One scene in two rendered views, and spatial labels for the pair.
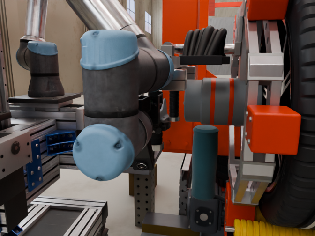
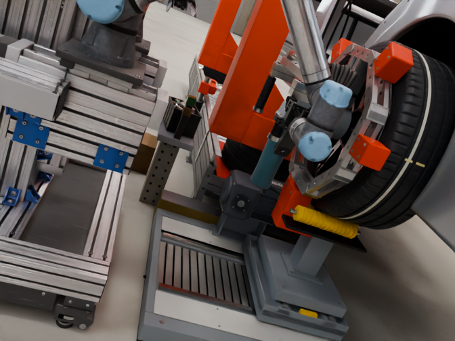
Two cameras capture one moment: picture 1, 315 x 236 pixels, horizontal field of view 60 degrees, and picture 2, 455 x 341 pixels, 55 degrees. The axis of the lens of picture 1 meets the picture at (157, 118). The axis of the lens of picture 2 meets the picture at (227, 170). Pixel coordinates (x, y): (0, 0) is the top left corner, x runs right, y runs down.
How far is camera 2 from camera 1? 0.88 m
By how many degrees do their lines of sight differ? 25
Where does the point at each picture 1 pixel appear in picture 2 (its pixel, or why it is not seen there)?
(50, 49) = not seen: outside the picture
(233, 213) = (294, 201)
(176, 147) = (226, 131)
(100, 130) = (326, 137)
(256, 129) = (367, 151)
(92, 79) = (329, 109)
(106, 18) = (319, 59)
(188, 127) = (246, 116)
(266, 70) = (378, 116)
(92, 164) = (313, 151)
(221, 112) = not seen: hidden behind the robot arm
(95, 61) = (336, 102)
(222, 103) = not seen: hidden behind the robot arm
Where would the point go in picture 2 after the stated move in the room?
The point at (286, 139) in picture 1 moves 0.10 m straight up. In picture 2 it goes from (378, 162) to (396, 131)
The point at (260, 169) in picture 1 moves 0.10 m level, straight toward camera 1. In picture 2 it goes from (348, 174) to (354, 185)
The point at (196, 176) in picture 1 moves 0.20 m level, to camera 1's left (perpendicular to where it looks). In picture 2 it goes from (263, 166) to (218, 153)
